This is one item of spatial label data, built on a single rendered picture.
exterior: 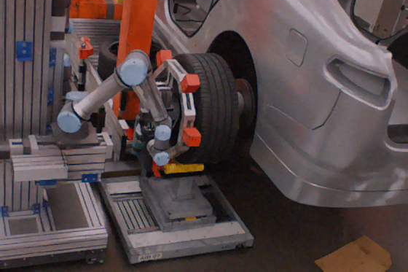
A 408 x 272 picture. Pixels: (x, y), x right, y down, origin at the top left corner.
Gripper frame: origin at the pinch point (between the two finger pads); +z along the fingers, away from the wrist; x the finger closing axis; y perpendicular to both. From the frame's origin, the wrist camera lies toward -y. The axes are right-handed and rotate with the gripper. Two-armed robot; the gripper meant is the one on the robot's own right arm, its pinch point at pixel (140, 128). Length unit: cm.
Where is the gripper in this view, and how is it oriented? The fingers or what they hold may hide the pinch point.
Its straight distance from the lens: 317.0
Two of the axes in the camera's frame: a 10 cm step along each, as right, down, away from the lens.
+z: -3.6, -5.3, 7.7
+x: -9.2, 0.6, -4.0
